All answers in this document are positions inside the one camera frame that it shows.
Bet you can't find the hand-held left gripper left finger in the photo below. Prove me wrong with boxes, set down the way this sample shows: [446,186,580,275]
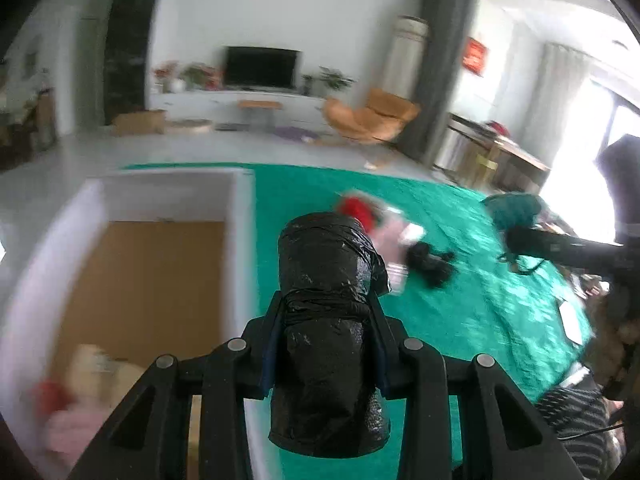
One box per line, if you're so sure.
[67,292,286,480]

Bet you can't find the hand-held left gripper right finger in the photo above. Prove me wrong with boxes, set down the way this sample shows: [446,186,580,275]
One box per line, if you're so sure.
[367,295,586,480]

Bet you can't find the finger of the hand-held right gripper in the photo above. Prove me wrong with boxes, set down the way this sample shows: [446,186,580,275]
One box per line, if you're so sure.
[502,225,623,276]

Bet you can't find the teal yarn ball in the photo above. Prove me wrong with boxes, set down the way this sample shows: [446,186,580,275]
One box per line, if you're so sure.
[481,192,546,233]

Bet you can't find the black plastic bag roll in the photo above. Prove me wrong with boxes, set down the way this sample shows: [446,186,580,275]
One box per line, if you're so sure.
[267,211,392,458]

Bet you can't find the red yarn skein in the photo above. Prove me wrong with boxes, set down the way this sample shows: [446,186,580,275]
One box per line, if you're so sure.
[334,192,386,233]

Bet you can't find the items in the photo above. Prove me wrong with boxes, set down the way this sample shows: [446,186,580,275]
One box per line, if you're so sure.
[67,344,146,401]

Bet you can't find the red packet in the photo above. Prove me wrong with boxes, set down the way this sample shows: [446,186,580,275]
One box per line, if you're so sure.
[30,380,71,411]

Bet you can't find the white storage box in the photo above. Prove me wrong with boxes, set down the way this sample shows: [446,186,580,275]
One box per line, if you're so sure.
[0,167,273,480]

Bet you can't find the pink soft cloth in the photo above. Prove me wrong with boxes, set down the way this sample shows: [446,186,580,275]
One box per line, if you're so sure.
[45,405,116,461]

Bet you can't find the green satin tablecloth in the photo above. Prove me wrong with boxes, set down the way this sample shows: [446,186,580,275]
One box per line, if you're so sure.
[120,162,601,480]

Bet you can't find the white paper sheet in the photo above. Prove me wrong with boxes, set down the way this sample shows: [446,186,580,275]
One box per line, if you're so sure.
[559,300,596,346]

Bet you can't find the wooden desk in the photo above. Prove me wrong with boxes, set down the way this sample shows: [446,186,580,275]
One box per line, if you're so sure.
[480,130,551,196]

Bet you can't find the white curtain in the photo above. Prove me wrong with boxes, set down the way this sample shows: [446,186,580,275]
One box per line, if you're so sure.
[530,42,591,171]

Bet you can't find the wooden slatted chair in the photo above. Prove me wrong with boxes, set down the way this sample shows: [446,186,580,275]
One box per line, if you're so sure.
[435,112,501,191]

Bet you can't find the person's striped clothing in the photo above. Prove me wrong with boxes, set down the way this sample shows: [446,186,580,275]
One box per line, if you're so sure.
[537,375,626,480]

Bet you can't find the grey curtain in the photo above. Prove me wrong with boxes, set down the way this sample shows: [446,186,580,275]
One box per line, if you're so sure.
[400,0,476,166]

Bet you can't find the purple floor mat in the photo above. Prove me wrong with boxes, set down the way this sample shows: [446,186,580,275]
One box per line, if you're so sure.
[272,127,318,143]

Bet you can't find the orange lounge chair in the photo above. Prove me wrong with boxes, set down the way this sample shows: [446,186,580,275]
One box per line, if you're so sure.
[322,87,421,146]

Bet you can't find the white standing air conditioner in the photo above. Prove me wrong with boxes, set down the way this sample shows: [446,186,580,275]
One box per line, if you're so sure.
[385,16,430,106]

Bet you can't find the small wooden stool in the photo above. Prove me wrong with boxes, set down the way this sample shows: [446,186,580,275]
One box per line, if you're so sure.
[239,100,281,128]

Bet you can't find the white television cabinet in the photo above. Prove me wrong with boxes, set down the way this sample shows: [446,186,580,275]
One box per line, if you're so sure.
[150,90,331,128]

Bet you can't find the brown cardboard box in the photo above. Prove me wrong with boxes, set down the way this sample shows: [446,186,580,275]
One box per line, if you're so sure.
[112,109,167,136]

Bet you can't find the large green potted plant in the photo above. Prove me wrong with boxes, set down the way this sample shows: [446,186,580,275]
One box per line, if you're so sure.
[317,66,356,93]

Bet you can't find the black flat television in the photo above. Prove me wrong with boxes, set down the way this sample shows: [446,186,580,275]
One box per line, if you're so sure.
[223,46,301,92]

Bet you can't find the red flower branches in vase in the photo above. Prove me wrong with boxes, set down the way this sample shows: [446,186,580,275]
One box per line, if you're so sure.
[152,62,178,93]

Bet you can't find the tall black display shelf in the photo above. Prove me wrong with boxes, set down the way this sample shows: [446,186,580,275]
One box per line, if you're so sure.
[102,0,166,123]

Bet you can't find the red wall sign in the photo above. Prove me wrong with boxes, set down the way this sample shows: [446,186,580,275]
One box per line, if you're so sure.
[462,36,488,77]

